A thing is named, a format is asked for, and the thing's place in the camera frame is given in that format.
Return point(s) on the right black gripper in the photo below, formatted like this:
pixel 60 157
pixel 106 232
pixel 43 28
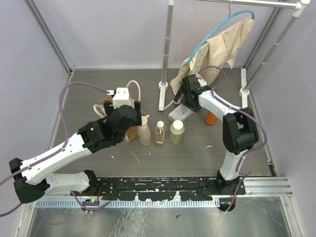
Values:
pixel 192 106

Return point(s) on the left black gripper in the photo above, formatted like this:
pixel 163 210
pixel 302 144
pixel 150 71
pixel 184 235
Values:
pixel 138 113

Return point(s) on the white bottle dark cap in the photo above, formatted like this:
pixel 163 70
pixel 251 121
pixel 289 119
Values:
pixel 180 113

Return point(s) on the watermelon print canvas bag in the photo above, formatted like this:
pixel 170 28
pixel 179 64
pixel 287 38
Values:
pixel 131 134

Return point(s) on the olive green lotion bottle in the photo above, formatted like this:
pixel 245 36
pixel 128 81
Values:
pixel 176 132

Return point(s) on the beige bottle round cap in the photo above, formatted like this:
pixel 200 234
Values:
pixel 144 133

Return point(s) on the clear bottle white cap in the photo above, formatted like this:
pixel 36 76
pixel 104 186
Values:
pixel 160 133

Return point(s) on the orange bottle blue pump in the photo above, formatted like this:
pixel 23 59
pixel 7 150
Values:
pixel 210 119

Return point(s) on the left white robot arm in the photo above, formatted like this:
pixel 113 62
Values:
pixel 35 177

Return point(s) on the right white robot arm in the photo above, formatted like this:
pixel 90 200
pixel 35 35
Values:
pixel 239 131

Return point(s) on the beige shirt on hanger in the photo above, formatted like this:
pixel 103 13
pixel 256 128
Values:
pixel 216 51

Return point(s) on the metal clothes rack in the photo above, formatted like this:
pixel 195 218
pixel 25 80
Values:
pixel 244 91

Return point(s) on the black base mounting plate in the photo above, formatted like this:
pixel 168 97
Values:
pixel 159 188

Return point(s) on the teal clothes hanger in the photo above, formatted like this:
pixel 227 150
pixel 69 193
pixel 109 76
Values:
pixel 231 16

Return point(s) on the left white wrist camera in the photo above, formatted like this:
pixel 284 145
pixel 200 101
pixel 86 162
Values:
pixel 119 97

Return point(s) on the aluminium frame post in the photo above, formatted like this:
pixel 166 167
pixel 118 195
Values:
pixel 41 15

